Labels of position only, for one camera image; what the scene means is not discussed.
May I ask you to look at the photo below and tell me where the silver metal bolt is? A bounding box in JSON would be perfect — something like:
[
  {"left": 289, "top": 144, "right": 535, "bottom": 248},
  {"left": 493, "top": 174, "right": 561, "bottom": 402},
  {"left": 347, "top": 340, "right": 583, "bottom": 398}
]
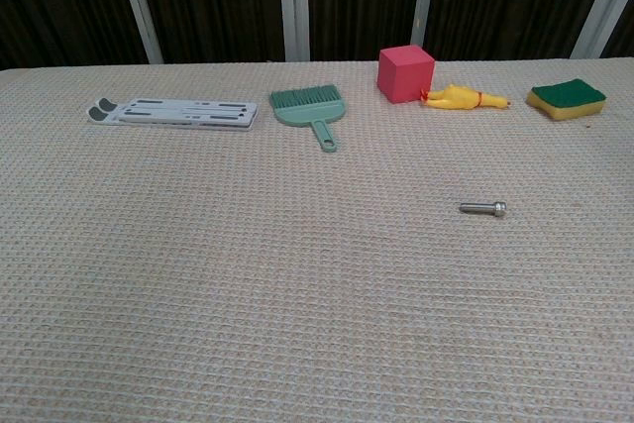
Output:
[{"left": 459, "top": 200, "right": 508, "bottom": 218}]

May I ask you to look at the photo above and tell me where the green hand brush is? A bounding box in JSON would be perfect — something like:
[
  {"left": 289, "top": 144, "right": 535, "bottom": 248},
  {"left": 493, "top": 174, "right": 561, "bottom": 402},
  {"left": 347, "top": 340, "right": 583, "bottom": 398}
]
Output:
[{"left": 268, "top": 84, "right": 347, "bottom": 154}]

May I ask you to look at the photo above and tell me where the white folding laptop stand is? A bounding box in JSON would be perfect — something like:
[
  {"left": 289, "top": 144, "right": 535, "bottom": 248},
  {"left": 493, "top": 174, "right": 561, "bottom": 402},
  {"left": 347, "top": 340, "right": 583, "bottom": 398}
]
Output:
[{"left": 87, "top": 97, "right": 260, "bottom": 133}]

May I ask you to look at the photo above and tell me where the beige woven tablecloth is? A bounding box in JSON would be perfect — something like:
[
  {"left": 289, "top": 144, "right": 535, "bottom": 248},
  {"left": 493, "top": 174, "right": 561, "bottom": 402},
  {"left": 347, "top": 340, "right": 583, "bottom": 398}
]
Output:
[{"left": 0, "top": 56, "right": 634, "bottom": 423}]

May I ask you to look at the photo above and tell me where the red foam cube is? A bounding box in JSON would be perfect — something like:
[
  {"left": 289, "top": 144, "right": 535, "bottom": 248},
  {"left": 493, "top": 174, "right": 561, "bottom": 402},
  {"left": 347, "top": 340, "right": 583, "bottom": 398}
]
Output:
[{"left": 376, "top": 45, "right": 436, "bottom": 105}]

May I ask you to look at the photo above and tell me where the yellow rubber chicken toy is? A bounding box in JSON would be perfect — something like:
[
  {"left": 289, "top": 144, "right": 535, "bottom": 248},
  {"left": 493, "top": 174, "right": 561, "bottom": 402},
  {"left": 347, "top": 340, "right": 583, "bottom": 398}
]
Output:
[{"left": 420, "top": 83, "right": 513, "bottom": 112}]

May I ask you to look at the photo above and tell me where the green and yellow sponge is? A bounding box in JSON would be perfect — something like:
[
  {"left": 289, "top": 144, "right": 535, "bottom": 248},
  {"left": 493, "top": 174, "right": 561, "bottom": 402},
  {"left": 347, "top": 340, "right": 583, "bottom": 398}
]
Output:
[{"left": 525, "top": 77, "right": 608, "bottom": 122}]

